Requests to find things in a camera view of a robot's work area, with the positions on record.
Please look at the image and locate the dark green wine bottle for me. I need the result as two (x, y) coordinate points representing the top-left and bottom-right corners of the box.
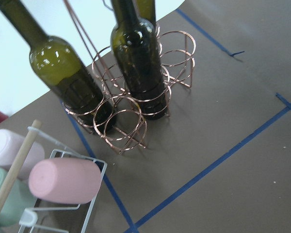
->
(136, 0), (156, 27)
(111, 0), (167, 120)
(0, 0), (116, 133)

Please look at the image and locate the pale pink plastic cup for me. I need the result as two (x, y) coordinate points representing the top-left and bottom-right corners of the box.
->
(0, 129), (45, 181)

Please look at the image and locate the mint green plastic cup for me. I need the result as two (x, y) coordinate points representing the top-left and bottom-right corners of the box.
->
(0, 166), (37, 233)

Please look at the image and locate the copper wire bottle rack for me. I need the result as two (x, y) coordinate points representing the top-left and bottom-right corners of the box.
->
(64, 1), (197, 154)

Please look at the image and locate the wooden rack handle rod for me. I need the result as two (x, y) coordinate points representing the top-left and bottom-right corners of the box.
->
(0, 130), (38, 212)

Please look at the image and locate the white wire cup rack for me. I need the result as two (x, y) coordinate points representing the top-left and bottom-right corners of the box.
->
(18, 127), (107, 233)

